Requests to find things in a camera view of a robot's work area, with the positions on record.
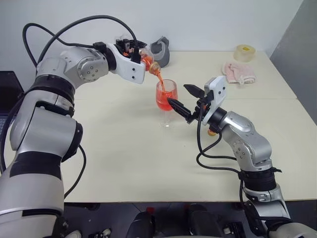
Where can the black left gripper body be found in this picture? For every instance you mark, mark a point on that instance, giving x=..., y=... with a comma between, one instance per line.
x=123, y=45

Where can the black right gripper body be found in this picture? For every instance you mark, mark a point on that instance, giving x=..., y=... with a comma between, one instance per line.
x=203, y=104

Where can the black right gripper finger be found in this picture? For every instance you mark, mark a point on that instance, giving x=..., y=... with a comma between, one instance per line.
x=179, y=107
x=194, y=90

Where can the clear bottle with red drink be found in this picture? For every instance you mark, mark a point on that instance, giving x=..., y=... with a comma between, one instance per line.
x=148, y=60

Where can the clear wine glass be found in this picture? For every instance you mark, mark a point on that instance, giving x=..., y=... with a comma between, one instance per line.
x=164, y=98

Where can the yellow red small toy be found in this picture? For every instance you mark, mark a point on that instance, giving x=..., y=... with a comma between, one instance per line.
x=211, y=132

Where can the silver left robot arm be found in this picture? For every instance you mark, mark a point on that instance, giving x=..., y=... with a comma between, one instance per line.
x=49, y=134

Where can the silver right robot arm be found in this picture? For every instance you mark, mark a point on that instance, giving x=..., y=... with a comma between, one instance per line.
x=247, y=138

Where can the grey fabric object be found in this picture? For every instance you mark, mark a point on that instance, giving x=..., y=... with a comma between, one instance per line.
x=163, y=55

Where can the pink towel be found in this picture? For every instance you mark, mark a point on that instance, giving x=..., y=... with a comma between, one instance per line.
x=237, y=72

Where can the clear tape roll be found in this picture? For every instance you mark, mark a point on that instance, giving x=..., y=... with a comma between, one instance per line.
x=244, y=55

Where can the dark rounded shape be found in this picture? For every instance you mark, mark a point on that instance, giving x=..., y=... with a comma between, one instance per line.
x=143, y=225
x=203, y=220

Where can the black laptop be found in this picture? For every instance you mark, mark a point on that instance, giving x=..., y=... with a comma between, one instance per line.
x=10, y=91

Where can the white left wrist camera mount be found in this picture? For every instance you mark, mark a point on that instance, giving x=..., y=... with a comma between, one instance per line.
x=128, y=69

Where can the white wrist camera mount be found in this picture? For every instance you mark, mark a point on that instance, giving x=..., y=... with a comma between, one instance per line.
x=128, y=69
x=219, y=91

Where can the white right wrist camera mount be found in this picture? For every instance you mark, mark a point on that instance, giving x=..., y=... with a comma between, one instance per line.
x=219, y=91

